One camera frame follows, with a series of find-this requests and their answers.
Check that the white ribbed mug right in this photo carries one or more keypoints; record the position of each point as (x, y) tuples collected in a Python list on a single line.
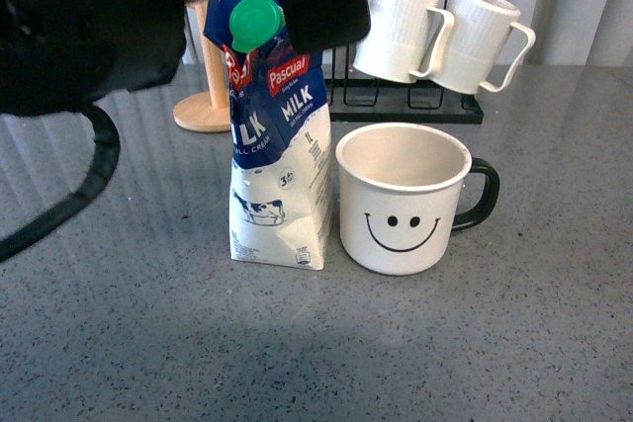
[(480, 32)]

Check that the white ribbed mug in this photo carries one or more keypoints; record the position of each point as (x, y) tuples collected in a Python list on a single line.
[(480, 32), (406, 41)]

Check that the white smiley face mug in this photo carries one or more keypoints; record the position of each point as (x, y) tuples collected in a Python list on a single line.
[(404, 188)]

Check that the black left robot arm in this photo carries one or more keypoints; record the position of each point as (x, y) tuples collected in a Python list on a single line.
[(57, 55)]

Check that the black wire mug rack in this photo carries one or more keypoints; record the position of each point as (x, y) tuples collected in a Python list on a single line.
[(355, 97)]

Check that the blue white milk carton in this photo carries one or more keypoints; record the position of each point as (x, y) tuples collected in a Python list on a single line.
[(280, 186)]

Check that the wooden mug tree stand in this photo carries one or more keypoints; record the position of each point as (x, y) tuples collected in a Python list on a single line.
[(206, 112)]

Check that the white ribbed mug left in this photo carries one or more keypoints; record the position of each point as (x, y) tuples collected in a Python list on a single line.
[(406, 41)]

